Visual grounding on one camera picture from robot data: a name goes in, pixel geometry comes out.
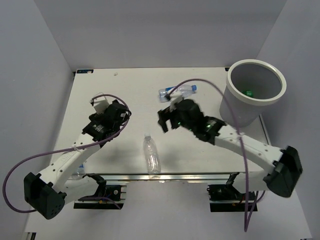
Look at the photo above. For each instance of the green plastic bottle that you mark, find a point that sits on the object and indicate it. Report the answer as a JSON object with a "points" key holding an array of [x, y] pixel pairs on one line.
{"points": [[248, 93]]}

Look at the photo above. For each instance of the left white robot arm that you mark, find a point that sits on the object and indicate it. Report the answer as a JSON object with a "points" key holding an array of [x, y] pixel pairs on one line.
{"points": [[53, 187]]}

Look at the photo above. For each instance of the blue label water bottle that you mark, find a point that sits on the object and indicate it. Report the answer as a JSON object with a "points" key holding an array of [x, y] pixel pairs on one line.
{"points": [[184, 90]]}

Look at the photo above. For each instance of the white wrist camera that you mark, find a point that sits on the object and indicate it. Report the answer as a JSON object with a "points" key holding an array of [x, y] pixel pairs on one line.
{"points": [[174, 102], [99, 103]]}

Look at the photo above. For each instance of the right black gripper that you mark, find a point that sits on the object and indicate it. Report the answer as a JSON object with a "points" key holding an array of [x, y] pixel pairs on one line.
{"points": [[165, 115]]}

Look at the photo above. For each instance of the blue table corner sticker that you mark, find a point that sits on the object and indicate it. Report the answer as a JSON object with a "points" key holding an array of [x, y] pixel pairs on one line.
{"points": [[84, 71]]}

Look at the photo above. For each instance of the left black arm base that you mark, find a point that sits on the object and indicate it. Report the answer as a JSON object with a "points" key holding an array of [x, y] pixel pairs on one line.
{"points": [[106, 196]]}

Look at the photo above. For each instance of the small blue label bottle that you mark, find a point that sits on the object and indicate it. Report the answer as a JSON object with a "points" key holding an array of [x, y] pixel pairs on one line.
{"points": [[77, 173]]}

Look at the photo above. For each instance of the clear plastic bottle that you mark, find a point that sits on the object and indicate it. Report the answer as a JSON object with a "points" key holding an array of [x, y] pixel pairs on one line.
{"points": [[151, 155]]}

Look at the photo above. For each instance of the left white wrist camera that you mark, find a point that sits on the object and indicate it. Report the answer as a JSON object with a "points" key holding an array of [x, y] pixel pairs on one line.
{"points": [[99, 103]]}

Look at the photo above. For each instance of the aluminium table rail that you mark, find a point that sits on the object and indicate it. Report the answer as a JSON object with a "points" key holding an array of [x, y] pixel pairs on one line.
{"points": [[167, 177]]}

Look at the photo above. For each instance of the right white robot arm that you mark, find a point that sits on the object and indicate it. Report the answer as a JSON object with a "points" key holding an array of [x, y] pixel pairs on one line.
{"points": [[281, 167]]}

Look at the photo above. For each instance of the white round bin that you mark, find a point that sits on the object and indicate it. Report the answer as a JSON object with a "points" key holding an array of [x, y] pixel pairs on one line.
{"points": [[252, 86]]}

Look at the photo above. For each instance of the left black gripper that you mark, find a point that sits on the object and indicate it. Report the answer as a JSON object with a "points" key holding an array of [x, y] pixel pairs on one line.
{"points": [[97, 117]]}

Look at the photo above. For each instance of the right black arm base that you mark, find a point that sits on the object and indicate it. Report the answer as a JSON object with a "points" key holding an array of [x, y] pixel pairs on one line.
{"points": [[224, 198]]}

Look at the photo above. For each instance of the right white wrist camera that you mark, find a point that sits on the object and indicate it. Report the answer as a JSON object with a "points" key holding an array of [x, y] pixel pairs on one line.
{"points": [[174, 102]]}

